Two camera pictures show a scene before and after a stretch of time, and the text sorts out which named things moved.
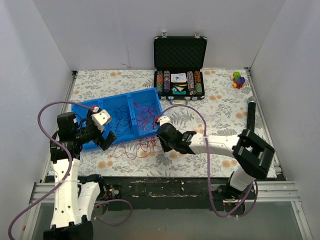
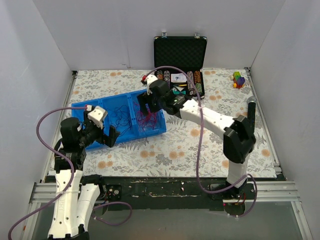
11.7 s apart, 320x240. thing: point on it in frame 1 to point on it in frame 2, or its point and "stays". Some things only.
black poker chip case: [179, 62] stays
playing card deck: [178, 78] stays
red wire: [147, 144] to [144, 121]
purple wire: [121, 118] stays
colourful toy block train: [238, 81] stays
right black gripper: [163, 136] to [148, 101]
